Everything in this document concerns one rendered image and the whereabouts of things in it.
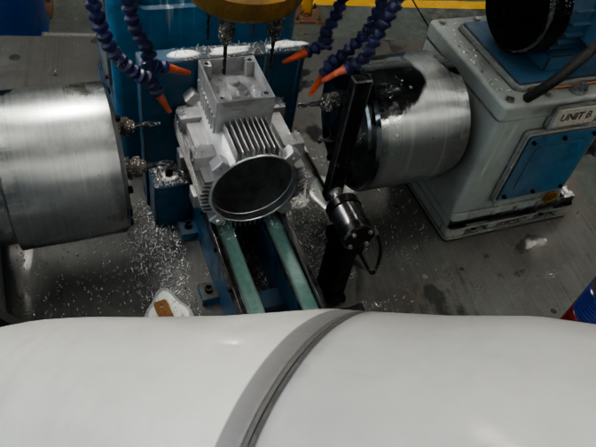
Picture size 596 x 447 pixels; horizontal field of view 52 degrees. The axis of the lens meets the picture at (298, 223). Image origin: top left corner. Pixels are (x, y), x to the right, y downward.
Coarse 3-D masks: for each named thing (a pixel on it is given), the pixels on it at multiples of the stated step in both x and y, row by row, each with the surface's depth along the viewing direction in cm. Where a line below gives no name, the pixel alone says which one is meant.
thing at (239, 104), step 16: (208, 64) 105; (240, 64) 109; (256, 64) 107; (208, 80) 102; (224, 80) 106; (240, 80) 106; (256, 80) 108; (208, 96) 103; (224, 96) 100; (240, 96) 104; (256, 96) 106; (272, 96) 102; (208, 112) 104; (224, 112) 100; (240, 112) 102; (256, 112) 103; (272, 112) 104
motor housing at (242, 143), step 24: (240, 120) 102; (264, 120) 105; (192, 144) 104; (216, 144) 102; (240, 144) 101; (264, 144) 101; (240, 168) 118; (264, 168) 116; (288, 168) 109; (216, 192) 111; (240, 192) 114; (264, 192) 114; (288, 192) 110; (240, 216) 110; (264, 216) 112
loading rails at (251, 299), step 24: (192, 216) 125; (216, 240) 108; (264, 240) 116; (288, 240) 112; (216, 264) 111; (240, 264) 106; (264, 264) 119; (288, 264) 108; (216, 288) 114; (240, 288) 103; (288, 288) 107; (312, 288) 105; (240, 312) 99; (264, 312) 101
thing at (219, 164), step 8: (192, 88) 109; (184, 96) 109; (192, 96) 108; (192, 104) 109; (288, 144) 103; (288, 152) 102; (296, 152) 102; (216, 160) 98; (224, 160) 99; (288, 160) 102; (296, 160) 103; (216, 168) 98; (224, 168) 99; (288, 200) 112; (280, 208) 111; (288, 208) 112; (208, 216) 107; (216, 216) 107; (216, 224) 108
